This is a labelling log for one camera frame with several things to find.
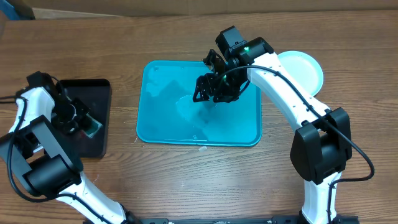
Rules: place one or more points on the light blue plate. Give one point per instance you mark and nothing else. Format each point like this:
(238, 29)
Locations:
(304, 69)

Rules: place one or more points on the small white paper scrap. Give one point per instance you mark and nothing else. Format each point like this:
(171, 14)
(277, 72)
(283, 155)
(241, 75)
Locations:
(203, 148)

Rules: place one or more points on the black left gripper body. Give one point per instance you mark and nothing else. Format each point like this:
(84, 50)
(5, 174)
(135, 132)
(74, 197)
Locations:
(68, 117)

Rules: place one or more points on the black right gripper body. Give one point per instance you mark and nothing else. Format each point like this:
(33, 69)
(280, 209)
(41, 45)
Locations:
(229, 88)

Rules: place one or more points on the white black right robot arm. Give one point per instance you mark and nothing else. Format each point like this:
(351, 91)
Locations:
(321, 145)

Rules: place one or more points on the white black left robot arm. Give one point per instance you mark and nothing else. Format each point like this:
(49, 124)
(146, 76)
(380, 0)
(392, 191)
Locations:
(42, 165)

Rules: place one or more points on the green and yellow sponge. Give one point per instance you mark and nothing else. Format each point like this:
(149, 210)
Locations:
(91, 126)

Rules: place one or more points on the teal plastic tray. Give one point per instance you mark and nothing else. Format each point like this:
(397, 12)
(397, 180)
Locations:
(167, 113)

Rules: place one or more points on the black water tray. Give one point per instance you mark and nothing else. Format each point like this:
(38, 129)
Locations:
(95, 94)

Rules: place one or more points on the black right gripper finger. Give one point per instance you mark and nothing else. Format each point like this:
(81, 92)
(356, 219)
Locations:
(202, 90)
(215, 61)

